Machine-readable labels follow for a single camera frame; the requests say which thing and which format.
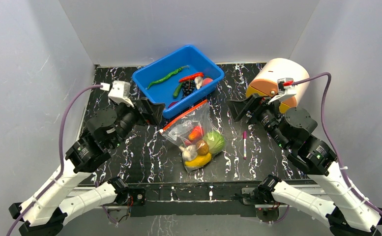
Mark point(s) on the yellow toy mango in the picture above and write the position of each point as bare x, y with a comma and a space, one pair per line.
199, 161

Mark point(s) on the white toy garlic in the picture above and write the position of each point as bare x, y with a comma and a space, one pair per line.
198, 82

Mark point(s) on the dark toy grapes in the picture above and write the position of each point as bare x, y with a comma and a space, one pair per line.
188, 87

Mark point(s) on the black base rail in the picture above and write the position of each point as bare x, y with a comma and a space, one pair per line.
199, 198

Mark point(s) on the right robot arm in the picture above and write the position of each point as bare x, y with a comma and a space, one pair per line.
344, 213

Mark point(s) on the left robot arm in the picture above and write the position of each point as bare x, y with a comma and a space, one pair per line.
51, 208

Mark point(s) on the clear zip top bag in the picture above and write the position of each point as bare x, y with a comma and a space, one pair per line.
179, 128

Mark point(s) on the white toy mushroom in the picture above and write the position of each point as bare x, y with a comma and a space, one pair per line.
189, 153

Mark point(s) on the green toy cucumber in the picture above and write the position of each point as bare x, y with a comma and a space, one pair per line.
177, 90

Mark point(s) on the blue plastic bin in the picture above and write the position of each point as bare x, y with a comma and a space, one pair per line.
163, 92

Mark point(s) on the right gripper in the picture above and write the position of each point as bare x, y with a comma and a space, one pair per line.
254, 108

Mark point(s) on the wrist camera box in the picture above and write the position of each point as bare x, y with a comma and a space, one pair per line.
286, 90
119, 93

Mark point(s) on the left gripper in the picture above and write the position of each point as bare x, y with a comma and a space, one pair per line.
154, 110

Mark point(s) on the purple toy sweet potato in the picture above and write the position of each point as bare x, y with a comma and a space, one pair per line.
172, 104

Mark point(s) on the green toy bean pod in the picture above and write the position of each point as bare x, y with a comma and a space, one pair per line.
168, 76

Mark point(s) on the pink marker pen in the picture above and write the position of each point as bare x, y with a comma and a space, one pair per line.
244, 138

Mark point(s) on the round drawer box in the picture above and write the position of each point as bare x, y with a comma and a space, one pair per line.
268, 82

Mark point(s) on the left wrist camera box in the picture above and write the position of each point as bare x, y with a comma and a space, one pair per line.
119, 93

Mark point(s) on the brown toy potato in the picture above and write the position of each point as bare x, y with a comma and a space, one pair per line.
202, 147

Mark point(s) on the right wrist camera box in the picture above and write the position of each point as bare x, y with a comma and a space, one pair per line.
286, 90

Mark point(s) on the pink toy peach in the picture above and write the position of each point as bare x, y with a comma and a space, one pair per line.
206, 81

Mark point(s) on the green toy cabbage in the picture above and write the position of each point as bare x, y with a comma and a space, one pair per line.
215, 141

